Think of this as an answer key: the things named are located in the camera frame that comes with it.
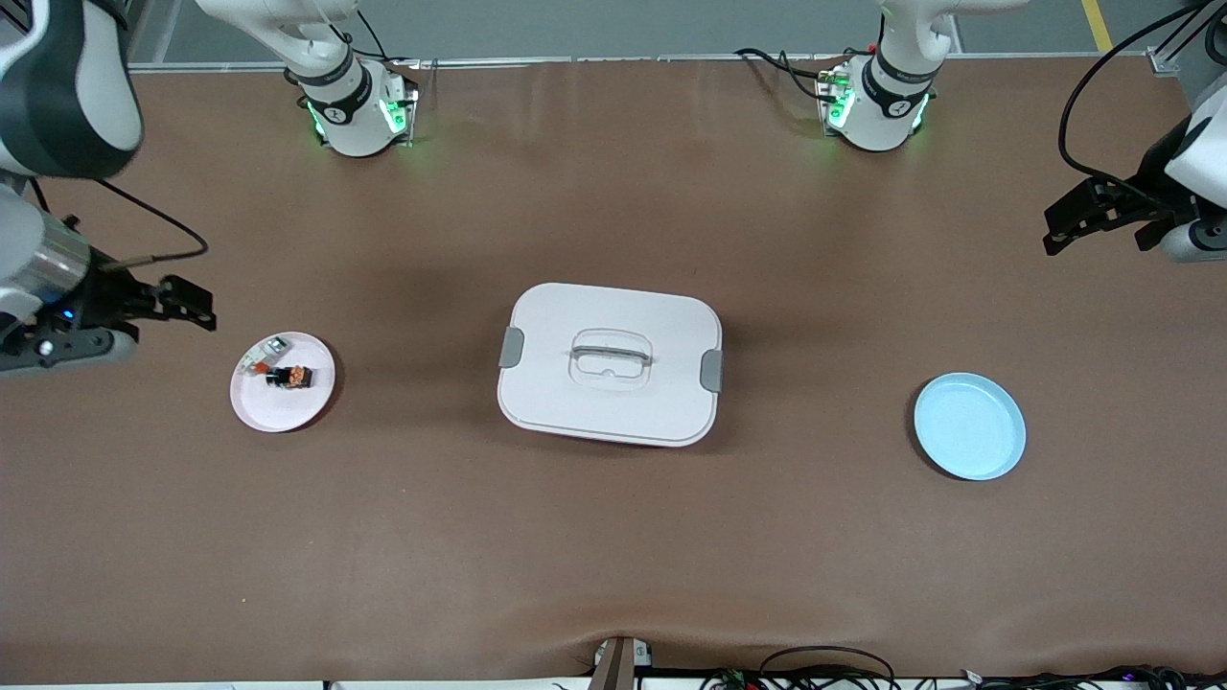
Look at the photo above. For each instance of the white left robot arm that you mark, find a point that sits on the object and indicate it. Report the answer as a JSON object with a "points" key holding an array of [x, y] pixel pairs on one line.
{"points": [[882, 105]]}

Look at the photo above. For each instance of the brown camera mount post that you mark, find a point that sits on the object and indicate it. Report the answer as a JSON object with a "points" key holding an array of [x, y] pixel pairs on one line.
{"points": [[613, 666]]}

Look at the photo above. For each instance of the white lidded storage box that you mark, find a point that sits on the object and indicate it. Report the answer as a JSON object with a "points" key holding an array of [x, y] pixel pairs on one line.
{"points": [[613, 402]]}

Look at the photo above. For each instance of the black orange switch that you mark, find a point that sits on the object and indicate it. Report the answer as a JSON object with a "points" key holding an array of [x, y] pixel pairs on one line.
{"points": [[290, 378]]}

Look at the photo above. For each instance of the white orange switch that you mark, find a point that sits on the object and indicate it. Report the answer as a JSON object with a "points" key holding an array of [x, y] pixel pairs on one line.
{"points": [[261, 356]]}

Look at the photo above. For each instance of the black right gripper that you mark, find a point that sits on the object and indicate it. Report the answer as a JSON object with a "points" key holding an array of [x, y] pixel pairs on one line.
{"points": [[99, 299]]}

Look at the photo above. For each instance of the light blue round plate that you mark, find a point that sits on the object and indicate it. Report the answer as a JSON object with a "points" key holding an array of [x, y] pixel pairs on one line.
{"points": [[968, 431]]}

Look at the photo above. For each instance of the pink round plate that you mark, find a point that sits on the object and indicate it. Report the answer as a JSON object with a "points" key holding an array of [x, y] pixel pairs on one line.
{"points": [[288, 407]]}

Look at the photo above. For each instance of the brown table mat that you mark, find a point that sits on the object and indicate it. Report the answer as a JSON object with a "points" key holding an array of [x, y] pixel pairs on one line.
{"points": [[613, 537]]}

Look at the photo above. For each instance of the aluminium frame profile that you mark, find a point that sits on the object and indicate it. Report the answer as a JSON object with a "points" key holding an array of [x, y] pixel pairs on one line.
{"points": [[1165, 59]]}

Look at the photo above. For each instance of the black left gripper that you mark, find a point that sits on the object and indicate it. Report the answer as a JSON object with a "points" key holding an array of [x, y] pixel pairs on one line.
{"points": [[1141, 193]]}

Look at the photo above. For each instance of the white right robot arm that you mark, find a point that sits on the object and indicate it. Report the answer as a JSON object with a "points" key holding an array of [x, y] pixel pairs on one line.
{"points": [[57, 96]]}

